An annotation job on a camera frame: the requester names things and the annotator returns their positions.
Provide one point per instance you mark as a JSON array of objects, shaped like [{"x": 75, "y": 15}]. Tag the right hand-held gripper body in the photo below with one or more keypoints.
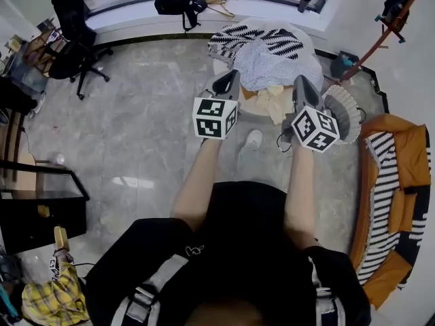
[{"x": 316, "y": 131}]

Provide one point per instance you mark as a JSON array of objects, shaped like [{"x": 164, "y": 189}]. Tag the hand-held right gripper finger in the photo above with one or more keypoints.
[
  {"x": 299, "y": 92},
  {"x": 312, "y": 95}
]

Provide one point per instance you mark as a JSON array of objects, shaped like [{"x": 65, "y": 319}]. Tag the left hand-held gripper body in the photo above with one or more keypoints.
[{"x": 210, "y": 117}]

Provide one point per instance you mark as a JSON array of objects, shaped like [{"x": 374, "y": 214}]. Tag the cream yellow garment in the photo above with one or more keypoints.
[{"x": 272, "y": 104}]

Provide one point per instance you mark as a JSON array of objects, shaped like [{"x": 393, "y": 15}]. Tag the light blue checked shirt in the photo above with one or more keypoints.
[{"x": 272, "y": 66}]

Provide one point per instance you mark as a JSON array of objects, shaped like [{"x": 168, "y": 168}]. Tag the white woven laundry basket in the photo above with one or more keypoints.
[{"x": 350, "y": 114}]

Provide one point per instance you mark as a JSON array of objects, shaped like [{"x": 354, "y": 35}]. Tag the person's right forearm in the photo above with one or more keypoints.
[{"x": 300, "y": 189}]

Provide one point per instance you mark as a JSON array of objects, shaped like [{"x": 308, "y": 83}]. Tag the person's left forearm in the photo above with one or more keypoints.
[{"x": 197, "y": 182}]

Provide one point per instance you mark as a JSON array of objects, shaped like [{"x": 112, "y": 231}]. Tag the round white wooden table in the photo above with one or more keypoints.
[{"x": 251, "y": 112}]

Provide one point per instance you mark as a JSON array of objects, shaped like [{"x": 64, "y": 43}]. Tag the black storage bin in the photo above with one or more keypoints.
[{"x": 343, "y": 64}]

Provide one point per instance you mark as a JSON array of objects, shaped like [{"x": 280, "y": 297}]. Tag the person's right white shoe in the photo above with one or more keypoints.
[{"x": 253, "y": 139}]

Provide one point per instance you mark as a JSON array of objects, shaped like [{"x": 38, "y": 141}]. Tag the black white zigzag blanket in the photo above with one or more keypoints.
[{"x": 238, "y": 34}]

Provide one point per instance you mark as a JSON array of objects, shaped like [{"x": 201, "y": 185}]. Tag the person's grey trousers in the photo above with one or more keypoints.
[{"x": 253, "y": 165}]

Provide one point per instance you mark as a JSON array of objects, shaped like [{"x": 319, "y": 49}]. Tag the black white striped blanket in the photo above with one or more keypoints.
[{"x": 387, "y": 182}]

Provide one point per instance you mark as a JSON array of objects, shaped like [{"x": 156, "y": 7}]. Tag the black bottle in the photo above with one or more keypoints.
[{"x": 304, "y": 2}]

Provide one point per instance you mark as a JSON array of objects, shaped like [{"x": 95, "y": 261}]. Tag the orange sofa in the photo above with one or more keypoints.
[{"x": 408, "y": 148}]

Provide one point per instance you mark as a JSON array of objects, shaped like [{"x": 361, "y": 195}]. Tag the wooden coat rack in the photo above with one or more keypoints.
[{"x": 394, "y": 26}]

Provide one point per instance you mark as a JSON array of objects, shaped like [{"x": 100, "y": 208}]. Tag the black bag on rack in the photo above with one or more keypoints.
[{"x": 394, "y": 5}]

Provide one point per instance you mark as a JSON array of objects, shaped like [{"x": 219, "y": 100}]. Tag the person's black shirt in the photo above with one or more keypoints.
[{"x": 244, "y": 250}]

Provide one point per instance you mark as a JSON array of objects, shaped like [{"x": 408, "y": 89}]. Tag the black office chair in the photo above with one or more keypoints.
[{"x": 71, "y": 53}]

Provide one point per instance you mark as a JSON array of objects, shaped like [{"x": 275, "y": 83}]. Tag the cluttered wooden shelf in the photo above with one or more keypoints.
[{"x": 34, "y": 56}]

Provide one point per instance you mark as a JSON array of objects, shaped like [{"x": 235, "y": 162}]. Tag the black glass cabinet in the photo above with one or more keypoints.
[{"x": 34, "y": 222}]

